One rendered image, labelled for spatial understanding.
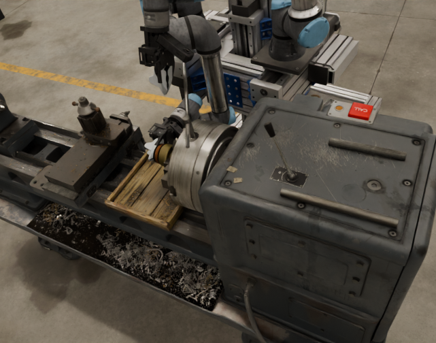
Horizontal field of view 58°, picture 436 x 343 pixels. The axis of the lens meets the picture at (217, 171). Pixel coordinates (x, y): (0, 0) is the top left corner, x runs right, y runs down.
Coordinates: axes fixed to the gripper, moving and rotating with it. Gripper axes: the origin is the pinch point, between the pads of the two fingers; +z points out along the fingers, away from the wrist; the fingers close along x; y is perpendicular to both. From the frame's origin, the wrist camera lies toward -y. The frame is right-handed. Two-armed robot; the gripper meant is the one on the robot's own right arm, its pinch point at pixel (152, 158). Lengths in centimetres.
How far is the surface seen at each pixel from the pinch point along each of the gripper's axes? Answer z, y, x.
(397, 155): -10, -78, 19
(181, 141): 1.2, -17.0, 15.0
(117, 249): 17, 26, -54
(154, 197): 4.2, 2.8, -19.6
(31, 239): 16, 124, -108
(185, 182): 10.6, -22.0, 7.1
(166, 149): -2.5, -5.5, 4.0
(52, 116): -90, 209, -108
